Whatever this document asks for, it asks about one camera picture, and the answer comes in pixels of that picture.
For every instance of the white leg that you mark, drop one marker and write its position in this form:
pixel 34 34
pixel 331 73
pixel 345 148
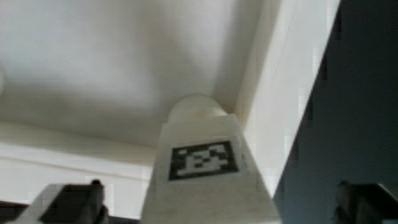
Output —
pixel 207 188

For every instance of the white square tabletop part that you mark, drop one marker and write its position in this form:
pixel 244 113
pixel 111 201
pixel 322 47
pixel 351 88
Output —
pixel 104 59

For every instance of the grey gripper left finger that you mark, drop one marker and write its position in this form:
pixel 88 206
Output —
pixel 70 204

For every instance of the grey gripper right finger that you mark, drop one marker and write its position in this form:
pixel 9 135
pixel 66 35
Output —
pixel 367 204

